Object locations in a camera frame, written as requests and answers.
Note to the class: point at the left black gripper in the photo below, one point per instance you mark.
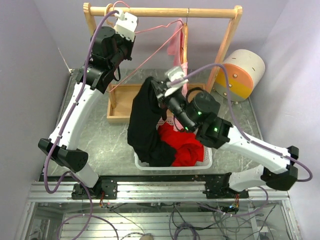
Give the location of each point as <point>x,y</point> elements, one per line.
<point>130,43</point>

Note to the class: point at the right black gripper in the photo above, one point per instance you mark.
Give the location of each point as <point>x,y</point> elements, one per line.
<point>160,89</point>

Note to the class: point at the black printed t shirt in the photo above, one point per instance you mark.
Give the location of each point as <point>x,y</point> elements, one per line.
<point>142,134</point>

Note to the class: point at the pink wire hanger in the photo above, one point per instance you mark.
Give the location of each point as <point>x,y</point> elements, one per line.
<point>150,48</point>

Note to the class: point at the red t shirt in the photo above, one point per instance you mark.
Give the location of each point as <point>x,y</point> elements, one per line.
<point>189,151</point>

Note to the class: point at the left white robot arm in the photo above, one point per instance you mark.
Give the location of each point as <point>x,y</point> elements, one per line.
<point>62,145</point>

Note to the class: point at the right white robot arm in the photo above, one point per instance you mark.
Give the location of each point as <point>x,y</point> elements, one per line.
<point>200,115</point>

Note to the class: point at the pink t shirt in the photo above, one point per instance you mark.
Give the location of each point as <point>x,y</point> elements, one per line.
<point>175,47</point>

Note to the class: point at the wooden hanger metal hook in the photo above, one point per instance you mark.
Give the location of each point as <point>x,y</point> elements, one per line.
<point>184,45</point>

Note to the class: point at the wooden clothes rack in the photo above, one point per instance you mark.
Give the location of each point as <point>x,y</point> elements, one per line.
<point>120,98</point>

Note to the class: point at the round pastel drawer cabinet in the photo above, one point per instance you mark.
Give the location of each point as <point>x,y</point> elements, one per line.
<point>244,69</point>

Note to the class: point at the white plastic basket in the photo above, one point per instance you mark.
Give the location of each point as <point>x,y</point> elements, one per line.
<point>206,164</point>

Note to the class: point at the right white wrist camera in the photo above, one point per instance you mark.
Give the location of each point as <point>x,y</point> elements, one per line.
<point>175,78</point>

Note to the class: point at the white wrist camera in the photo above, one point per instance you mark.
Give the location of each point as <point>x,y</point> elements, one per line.
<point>175,78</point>
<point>126,25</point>

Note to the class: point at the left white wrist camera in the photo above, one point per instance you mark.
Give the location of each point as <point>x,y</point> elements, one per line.
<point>126,25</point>

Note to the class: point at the aluminium mounting rail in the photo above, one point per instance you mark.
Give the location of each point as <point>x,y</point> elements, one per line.
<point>131,192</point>

